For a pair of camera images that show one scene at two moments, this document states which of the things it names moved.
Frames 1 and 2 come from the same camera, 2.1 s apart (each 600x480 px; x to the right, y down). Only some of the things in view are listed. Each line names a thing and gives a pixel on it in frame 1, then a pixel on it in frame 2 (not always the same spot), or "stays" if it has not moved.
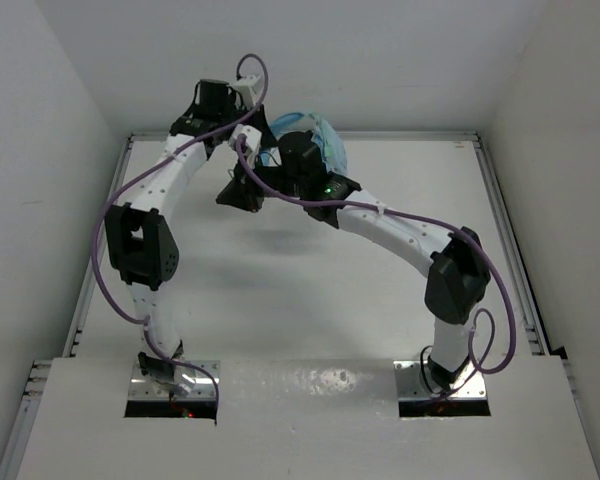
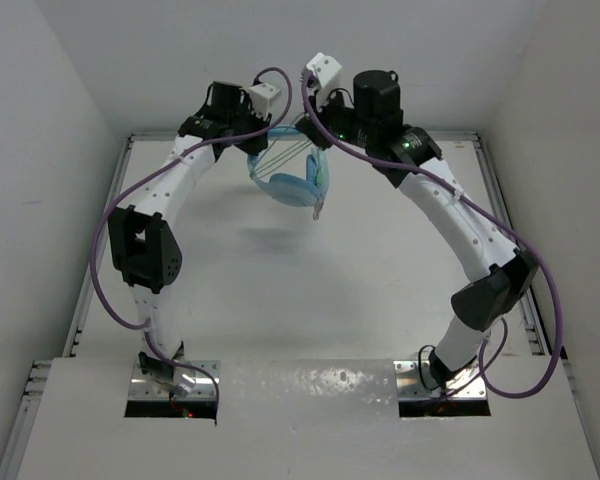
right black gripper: [242, 192] → [313, 130]
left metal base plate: [148, 388] stays
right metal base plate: [410, 384] stays
